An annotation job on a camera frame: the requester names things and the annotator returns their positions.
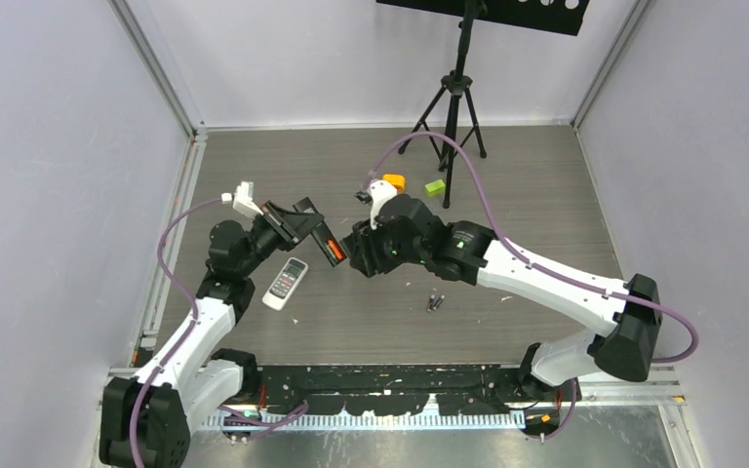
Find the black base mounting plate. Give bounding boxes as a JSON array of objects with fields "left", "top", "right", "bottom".
[{"left": 226, "top": 364, "right": 581, "bottom": 416}]

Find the orange yellow plastic object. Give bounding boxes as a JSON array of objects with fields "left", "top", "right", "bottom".
[{"left": 382, "top": 174, "right": 407, "bottom": 193}]

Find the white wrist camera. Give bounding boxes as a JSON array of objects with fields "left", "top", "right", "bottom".
[
  {"left": 219, "top": 180, "right": 263, "bottom": 219},
  {"left": 355, "top": 179, "right": 399, "bottom": 230}
]

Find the aluminium frame rail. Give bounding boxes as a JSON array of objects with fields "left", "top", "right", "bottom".
[{"left": 110, "top": 367, "right": 685, "bottom": 432}]

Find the white remote control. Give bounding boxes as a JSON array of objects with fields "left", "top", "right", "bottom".
[{"left": 262, "top": 257, "right": 309, "bottom": 311}]

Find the black perforated panel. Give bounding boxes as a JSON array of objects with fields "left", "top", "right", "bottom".
[{"left": 376, "top": 0, "right": 590, "bottom": 36}]

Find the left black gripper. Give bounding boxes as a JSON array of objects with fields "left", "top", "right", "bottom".
[{"left": 238, "top": 202, "right": 322, "bottom": 278}]

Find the black tripod stand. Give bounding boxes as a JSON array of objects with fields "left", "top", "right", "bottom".
[{"left": 397, "top": 0, "right": 489, "bottom": 210}]

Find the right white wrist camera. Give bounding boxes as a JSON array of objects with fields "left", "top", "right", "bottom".
[{"left": 355, "top": 179, "right": 399, "bottom": 230}]

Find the orange battery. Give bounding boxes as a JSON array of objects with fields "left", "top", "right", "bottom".
[{"left": 328, "top": 240, "right": 343, "bottom": 261}]

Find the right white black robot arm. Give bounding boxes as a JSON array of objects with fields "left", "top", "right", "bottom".
[{"left": 340, "top": 194, "right": 662, "bottom": 401}]

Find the green block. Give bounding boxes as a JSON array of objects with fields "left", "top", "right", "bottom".
[{"left": 424, "top": 179, "right": 447, "bottom": 197}]

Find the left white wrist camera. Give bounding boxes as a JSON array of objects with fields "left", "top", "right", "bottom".
[{"left": 219, "top": 180, "right": 263, "bottom": 219}]

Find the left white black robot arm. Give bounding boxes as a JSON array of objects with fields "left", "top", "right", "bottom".
[{"left": 98, "top": 193, "right": 324, "bottom": 467}]

